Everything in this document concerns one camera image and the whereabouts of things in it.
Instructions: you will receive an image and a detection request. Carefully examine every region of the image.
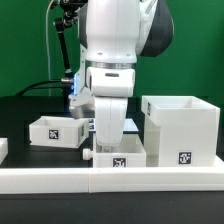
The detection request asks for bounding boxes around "white drawer cabinet frame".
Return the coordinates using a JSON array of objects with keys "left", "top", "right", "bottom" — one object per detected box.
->
[{"left": 141, "top": 96, "right": 220, "bottom": 167}]

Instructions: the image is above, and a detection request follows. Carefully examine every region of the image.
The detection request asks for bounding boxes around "white drawer box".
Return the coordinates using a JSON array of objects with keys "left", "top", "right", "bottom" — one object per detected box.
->
[
  {"left": 29, "top": 116, "right": 89, "bottom": 148},
  {"left": 83, "top": 134, "right": 146, "bottom": 168}
]

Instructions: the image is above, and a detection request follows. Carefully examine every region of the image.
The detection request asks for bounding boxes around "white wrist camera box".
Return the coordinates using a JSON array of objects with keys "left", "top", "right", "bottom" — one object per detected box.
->
[{"left": 86, "top": 67, "right": 135, "bottom": 98}]

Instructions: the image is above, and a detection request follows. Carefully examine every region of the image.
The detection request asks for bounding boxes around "black cable bundle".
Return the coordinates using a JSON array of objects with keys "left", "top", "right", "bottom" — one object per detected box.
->
[{"left": 15, "top": 0, "right": 75, "bottom": 98}]

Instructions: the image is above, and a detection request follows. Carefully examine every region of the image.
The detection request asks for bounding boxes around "white front fence rail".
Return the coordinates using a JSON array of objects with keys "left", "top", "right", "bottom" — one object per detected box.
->
[{"left": 0, "top": 166, "right": 224, "bottom": 194}]

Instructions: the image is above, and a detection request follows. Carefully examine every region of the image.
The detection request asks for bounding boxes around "white front drawer box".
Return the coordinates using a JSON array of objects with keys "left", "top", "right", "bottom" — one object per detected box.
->
[{"left": 83, "top": 134, "right": 146, "bottom": 168}]

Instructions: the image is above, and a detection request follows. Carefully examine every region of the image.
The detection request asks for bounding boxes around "white marker sheet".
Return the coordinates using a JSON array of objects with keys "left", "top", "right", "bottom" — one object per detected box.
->
[{"left": 89, "top": 118, "right": 139, "bottom": 133}]

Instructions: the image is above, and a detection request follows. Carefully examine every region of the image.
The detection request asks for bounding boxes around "white left fence rail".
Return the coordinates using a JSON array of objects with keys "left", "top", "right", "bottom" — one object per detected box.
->
[{"left": 0, "top": 138, "right": 8, "bottom": 165}]

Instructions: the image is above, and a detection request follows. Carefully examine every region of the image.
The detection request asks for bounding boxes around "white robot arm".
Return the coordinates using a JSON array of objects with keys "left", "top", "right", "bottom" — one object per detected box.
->
[{"left": 53, "top": 0, "right": 174, "bottom": 147}]

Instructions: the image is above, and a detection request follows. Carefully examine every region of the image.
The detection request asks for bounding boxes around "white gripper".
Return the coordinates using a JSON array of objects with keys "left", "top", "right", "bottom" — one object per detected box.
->
[{"left": 95, "top": 97, "right": 128, "bottom": 147}]

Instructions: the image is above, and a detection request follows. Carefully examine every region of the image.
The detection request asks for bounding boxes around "white fence rail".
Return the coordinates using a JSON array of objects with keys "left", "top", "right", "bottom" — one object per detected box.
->
[
  {"left": 0, "top": 138, "right": 8, "bottom": 165},
  {"left": 0, "top": 166, "right": 224, "bottom": 194}
]

